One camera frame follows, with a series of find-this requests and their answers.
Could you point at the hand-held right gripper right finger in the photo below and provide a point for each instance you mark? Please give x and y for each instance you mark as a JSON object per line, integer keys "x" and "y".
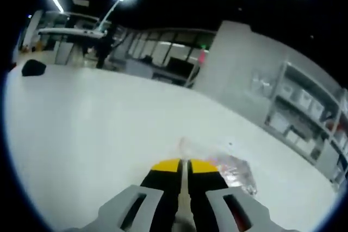
{"x": 214, "y": 204}

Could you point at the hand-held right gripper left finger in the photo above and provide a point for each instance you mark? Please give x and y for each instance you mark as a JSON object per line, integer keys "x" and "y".
{"x": 152, "y": 202}

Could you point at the clear resealable bag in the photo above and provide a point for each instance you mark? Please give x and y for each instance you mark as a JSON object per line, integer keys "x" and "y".
{"x": 233, "y": 166}

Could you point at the grey metal shelf unit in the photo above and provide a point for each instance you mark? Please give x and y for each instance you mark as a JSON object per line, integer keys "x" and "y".
{"x": 276, "y": 96}

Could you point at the row of white storage bins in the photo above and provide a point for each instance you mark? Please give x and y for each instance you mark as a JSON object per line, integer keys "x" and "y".
{"x": 305, "y": 99}

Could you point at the pink-red hanging object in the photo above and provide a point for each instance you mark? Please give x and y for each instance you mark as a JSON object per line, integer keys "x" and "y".
{"x": 202, "y": 56}

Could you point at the black rounded pouch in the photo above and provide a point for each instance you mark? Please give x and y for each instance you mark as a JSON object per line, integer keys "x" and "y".
{"x": 34, "y": 68}

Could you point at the white desk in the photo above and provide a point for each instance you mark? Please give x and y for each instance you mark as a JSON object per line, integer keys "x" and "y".
{"x": 70, "y": 33}

